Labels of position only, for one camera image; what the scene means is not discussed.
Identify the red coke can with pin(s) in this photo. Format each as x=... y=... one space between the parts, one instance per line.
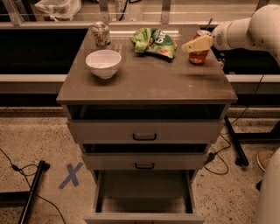
x=198 y=58

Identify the top drawer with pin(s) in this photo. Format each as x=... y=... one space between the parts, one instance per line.
x=187 y=124

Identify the black chair caster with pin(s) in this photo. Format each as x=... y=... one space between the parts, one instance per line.
x=258 y=185

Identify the black stand leg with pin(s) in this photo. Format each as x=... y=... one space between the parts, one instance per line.
x=24 y=199
x=271 y=137

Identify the tan shoe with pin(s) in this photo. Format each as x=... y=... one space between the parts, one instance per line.
x=263 y=157

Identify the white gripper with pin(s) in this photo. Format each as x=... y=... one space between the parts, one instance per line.
x=219 y=37

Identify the blue tape cross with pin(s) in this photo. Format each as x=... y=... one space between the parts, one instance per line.
x=71 y=177

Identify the grey drawer cabinet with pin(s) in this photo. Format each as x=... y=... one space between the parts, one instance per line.
x=144 y=82

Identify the black stand leg left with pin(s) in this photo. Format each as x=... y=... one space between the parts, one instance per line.
x=24 y=199

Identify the green white soda can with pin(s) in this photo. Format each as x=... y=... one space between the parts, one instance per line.
x=101 y=34

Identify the black stand leg right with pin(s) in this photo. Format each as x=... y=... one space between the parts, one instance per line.
x=271 y=137

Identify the middle drawer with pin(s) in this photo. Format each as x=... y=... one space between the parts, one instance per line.
x=172 y=156

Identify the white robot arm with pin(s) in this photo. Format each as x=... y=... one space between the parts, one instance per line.
x=261 y=31

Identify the white ceramic bowl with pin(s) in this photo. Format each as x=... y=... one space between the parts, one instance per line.
x=104 y=63

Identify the bottom drawer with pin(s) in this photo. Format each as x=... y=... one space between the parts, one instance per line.
x=144 y=197

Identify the clear plastic bag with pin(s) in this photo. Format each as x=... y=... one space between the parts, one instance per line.
x=58 y=10

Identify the green chip bag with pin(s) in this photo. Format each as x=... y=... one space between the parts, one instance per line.
x=155 y=41

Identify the drawer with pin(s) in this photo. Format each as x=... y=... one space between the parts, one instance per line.
x=144 y=197
x=187 y=124
x=172 y=156

